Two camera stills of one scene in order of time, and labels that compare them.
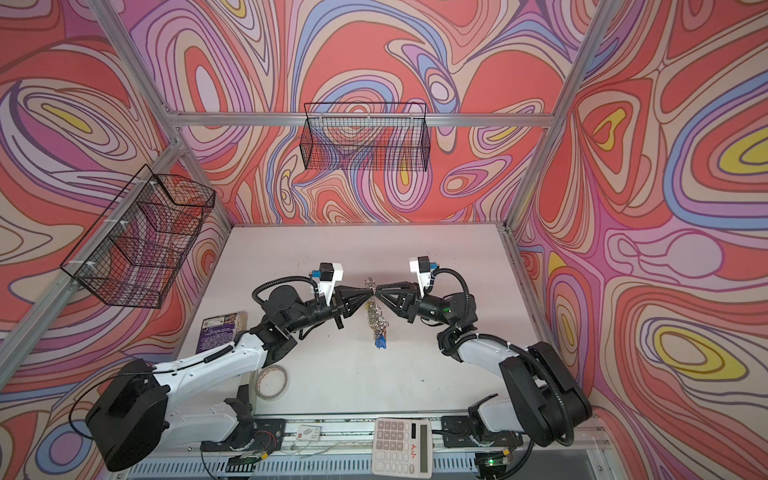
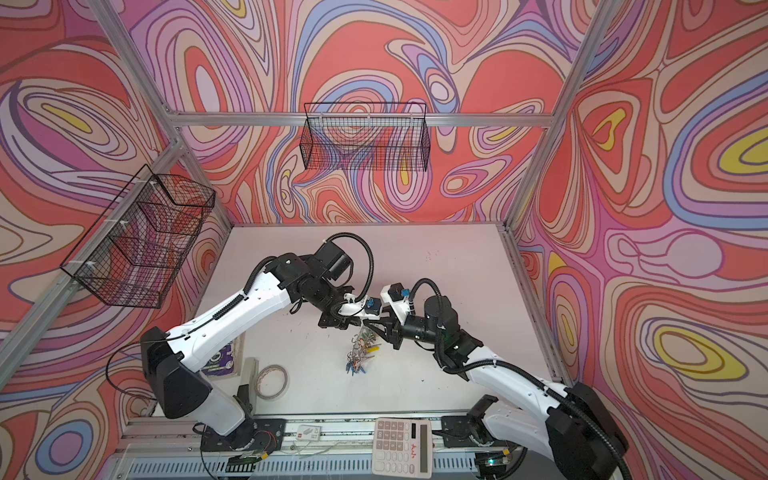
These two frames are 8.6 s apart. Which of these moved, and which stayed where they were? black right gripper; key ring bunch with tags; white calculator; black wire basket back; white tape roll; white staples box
Moved: black right gripper; key ring bunch with tags
Stayed: black wire basket back; white staples box; white calculator; white tape roll
